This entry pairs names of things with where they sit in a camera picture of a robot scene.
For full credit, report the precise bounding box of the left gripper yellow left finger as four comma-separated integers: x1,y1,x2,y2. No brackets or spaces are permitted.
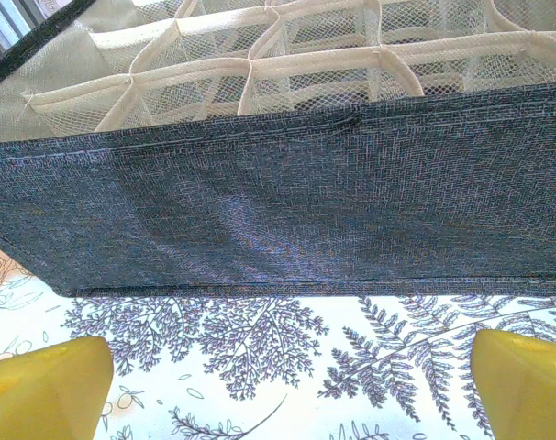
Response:
0,335,115,440

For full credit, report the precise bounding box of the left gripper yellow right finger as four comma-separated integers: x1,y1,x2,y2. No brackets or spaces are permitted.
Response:
471,328,556,440

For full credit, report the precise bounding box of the grey fabric organizer box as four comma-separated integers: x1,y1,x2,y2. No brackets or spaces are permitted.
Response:
0,0,556,300

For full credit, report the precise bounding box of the floral print tablecloth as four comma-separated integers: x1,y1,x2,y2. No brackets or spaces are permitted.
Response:
0,241,556,440

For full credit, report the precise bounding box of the aluminium frame post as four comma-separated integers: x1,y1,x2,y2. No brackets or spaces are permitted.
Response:
0,0,48,52

